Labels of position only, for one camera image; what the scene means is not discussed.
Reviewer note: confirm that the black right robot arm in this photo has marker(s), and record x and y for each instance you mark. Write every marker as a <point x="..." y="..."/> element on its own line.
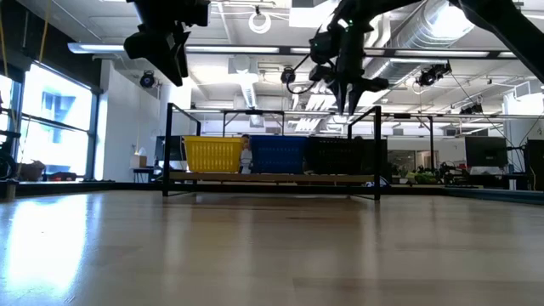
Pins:
<point x="510" y="30"/>

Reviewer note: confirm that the black overhead camera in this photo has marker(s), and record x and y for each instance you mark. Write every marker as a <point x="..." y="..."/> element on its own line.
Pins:
<point x="288" y="75"/>

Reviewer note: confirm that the black wheeled equipment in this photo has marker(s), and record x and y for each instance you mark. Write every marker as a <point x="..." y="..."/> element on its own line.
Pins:
<point x="6" y="166"/>

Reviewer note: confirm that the black aluminium table frame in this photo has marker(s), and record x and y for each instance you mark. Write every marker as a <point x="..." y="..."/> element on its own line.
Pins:
<point x="85" y="187"/>

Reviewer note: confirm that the silver ventilation duct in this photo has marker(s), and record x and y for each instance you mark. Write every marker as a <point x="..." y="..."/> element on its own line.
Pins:
<point x="425" y="30"/>

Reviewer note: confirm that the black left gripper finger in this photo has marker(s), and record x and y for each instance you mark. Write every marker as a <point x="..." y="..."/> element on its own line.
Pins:
<point x="183" y="59"/>
<point x="173" y="57"/>

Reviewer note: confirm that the black background rig frame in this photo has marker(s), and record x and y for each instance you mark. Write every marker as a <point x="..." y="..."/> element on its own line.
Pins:
<point x="255" y="111"/>

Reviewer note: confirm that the person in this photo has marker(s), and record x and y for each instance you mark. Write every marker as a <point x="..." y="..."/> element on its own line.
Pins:
<point x="245" y="157"/>

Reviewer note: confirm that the brown bag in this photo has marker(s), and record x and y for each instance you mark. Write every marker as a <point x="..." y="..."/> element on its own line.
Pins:
<point x="32" y="172"/>

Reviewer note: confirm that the yellow plastic basket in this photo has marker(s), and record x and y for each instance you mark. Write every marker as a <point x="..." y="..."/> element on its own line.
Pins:
<point x="212" y="137"/>
<point x="212" y="141"/>
<point x="212" y="159"/>

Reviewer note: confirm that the black computer monitor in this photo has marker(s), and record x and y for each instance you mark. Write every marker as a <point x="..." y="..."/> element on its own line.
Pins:
<point x="485" y="151"/>
<point x="178" y="149"/>
<point x="535" y="163"/>

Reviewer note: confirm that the green potted plants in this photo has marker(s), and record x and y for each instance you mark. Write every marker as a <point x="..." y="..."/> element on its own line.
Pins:
<point x="421" y="176"/>

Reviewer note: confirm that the black ceiling camera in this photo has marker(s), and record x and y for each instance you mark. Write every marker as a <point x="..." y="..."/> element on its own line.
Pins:
<point x="147" y="80"/>

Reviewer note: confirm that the red low item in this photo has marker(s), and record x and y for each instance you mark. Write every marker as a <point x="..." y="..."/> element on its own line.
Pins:
<point x="64" y="176"/>

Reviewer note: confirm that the black rig-mounted camera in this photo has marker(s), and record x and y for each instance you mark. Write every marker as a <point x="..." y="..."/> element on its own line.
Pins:
<point x="429" y="75"/>

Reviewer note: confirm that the overhead light bar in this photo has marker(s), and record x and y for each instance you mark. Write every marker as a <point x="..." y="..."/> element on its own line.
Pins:
<point x="446" y="54"/>

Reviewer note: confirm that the wooden shelf with black frame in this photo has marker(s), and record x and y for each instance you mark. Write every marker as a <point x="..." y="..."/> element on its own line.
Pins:
<point x="272" y="177"/>

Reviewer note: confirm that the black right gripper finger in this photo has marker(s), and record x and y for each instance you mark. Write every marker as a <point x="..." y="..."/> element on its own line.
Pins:
<point x="341" y="93"/>
<point x="355" y="95"/>

